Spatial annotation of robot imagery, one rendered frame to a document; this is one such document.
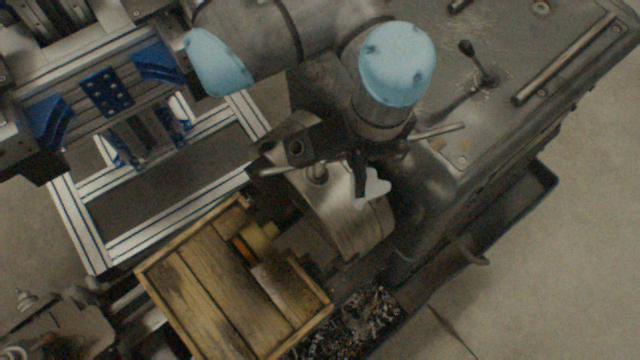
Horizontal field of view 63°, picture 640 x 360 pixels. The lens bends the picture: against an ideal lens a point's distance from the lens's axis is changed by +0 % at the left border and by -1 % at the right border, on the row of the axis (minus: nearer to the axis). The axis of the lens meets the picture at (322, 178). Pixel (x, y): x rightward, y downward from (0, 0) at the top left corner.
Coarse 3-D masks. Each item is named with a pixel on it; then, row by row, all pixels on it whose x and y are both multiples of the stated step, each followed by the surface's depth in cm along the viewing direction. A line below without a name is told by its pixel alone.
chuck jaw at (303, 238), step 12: (300, 228) 101; (312, 228) 100; (276, 240) 100; (288, 240) 100; (300, 240) 99; (312, 240) 99; (324, 240) 99; (288, 252) 101; (300, 252) 98; (312, 252) 98; (324, 252) 98; (336, 252) 98; (324, 264) 97
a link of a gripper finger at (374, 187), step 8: (368, 168) 75; (352, 176) 75; (368, 176) 76; (376, 176) 76; (352, 184) 77; (368, 184) 77; (376, 184) 77; (384, 184) 78; (352, 192) 78; (368, 192) 78; (376, 192) 78; (384, 192) 79; (352, 200) 79; (360, 200) 77; (360, 208) 80
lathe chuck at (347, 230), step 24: (288, 120) 101; (336, 168) 91; (288, 192) 98; (312, 192) 90; (336, 192) 91; (312, 216) 94; (336, 216) 91; (360, 216) 93; (336, 240) 92; (360, 240) 95; (336, 264) 106
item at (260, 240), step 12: (240, 228) 100; (252, 228) 99; (264, 228) 100; (276, 228) 100; (228, 240) 100; (240, 240) 99; (252, 240) 98; (264, 240) 99; (240, 252) 98; (252, 252) 99; (264, 252) 99; (276, 252) 101; (252, 264) 99
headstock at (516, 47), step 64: (384, 0) 102; (448, 0) 102; (512, 0) 102; (576, 0) 102; (320, 64) 98; (448, 64) 97; (512, 64) 96; (576, 64) 96; (512, 128) 91; (448, 192) 88
